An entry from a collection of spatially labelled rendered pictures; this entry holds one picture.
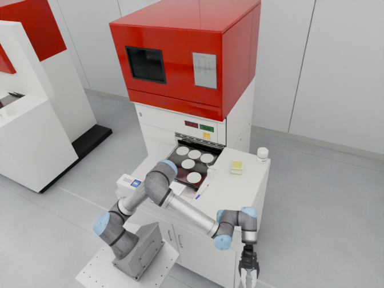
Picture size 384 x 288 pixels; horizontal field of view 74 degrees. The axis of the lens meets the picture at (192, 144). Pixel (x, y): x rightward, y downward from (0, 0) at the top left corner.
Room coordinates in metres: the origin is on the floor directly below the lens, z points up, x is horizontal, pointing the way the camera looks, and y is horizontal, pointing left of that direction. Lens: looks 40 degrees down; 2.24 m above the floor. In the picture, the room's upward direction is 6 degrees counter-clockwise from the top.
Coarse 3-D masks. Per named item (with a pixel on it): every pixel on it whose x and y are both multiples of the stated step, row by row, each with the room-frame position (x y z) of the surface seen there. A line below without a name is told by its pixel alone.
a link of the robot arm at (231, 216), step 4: (220, 212) 0.73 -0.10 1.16; (224, 212) 0.73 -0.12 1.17; (228, 212) 0.72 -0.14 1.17; (232, 212) 0.72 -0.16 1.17; (236, 212) 0.71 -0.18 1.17; (220, 216) 0.71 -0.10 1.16; (224, 216) 0.70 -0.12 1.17; (228, 216) 0.69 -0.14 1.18; (232, 216) 0.70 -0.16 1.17; (236, 216) 0.69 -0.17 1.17; (220, 220) 0.69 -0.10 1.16; (224, 220) 0.67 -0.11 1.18; (228, 220) 0.67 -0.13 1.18; (232, 220) 0.67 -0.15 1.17; (236, 220) 0.68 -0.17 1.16; (232, 224) 0.65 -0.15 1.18; (236, 224) 0.67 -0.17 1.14
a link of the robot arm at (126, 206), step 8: (168, 160) 0.94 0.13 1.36; (160, 168) 0.86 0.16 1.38; (168, 168) 0.87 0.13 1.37; (176, 168) 0.91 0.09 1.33; (168, 176) 0.83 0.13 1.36; (136, 192) 0.88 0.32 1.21; (144, 192) 0.85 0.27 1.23; (120, 200) 0.92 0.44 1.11; (128, 200) 0.88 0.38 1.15; (136, 200) 0.86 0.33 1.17; (144, 200) 0.86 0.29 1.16; (112, 208) 0.89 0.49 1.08; (120, 208) 0.87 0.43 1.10; (128, 208) 0.86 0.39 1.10; (136, 208) 0.90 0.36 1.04; (128, 216) 0.85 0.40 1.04
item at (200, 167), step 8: (176, 152) 1.51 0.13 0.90; (208, 152) 1.46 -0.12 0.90; (176, 160) 1.41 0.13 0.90; (184, 160) 1.40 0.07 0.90; (200, 160) 1.39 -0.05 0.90; (184, 168) 1.32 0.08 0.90; (192, 168) 1.31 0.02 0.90; (200, 168) 1.30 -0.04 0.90; (208, 168) 1.29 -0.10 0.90; (176, 176) 1.25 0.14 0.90; (184, 176) 1.24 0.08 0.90; (192, 184) 1.16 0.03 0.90
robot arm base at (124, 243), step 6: (120, 234) 0.74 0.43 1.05; (126, 234) 0.75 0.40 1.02; (132, 234) 0.76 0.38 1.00; (120, 240) 0.71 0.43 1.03; (126, 240) 0.72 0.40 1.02; (132, 240) 0.72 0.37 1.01; (114, 246) 0.69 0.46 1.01; (120, 246) 0.69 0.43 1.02; (126, 246) 0.69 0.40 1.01; (132, 246) 0.69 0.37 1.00; (114, 252) 0.68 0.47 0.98; (120, 252) 0.68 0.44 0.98; (126, 252) 0.67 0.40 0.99; (120, 258) 0.65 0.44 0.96
